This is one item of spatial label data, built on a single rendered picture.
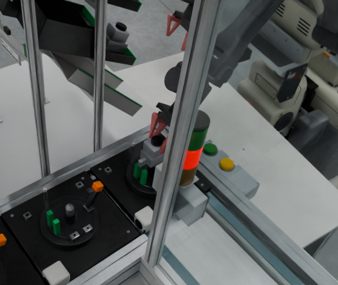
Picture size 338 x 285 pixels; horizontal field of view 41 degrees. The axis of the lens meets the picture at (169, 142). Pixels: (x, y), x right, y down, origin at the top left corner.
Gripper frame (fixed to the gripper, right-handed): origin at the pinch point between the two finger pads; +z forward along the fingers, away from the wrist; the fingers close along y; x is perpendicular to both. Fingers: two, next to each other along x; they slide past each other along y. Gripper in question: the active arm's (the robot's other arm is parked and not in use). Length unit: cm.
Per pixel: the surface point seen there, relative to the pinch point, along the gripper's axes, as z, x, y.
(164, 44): 2, 180, -145
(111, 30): -15.1, -6.0, -27.4
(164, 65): -8, 51, -46
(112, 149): 13.0, 7.1, -14.6
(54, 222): 23.4, -19.9, 1.9
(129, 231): 19.4, -3.8, 10.4
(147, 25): 0, 184, -171
